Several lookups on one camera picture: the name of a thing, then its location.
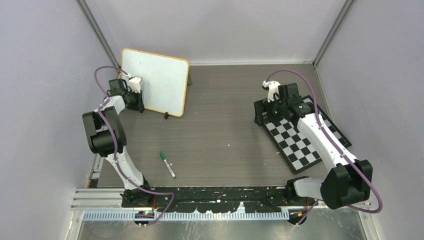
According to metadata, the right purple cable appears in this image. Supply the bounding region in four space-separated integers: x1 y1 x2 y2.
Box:
264 68 384 227

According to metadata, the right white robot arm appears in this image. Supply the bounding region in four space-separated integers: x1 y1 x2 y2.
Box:
254 81 373 209

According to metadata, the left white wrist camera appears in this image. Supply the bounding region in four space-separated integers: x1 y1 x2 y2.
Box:
127 75 143 94

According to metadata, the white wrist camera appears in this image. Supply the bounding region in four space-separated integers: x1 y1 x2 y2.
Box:
127 75 143 94
262 80 281 103

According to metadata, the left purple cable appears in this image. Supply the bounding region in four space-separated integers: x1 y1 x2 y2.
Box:
94 65 175 227

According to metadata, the aluminium rail frame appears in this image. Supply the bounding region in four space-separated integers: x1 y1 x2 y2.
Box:
71 155 310 222

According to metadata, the black white checkerboard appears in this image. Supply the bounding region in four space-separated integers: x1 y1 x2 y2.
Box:
255 95 353 175

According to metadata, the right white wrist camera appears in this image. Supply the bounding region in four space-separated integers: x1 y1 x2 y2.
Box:
262 80 281 103

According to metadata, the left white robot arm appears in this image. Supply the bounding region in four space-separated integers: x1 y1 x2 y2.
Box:
82 77 154 207

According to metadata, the purple cable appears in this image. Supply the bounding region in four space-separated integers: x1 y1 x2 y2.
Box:
94 65 175 227
264 68 384 227

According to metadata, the green whiteboard marker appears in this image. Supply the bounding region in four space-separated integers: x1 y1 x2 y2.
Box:
159 152 177 179

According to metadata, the yellow framed whiteboard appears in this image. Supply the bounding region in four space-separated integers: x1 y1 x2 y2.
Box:
121 48 190 117

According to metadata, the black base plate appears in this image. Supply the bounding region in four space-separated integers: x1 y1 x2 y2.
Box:
120 186 319 214

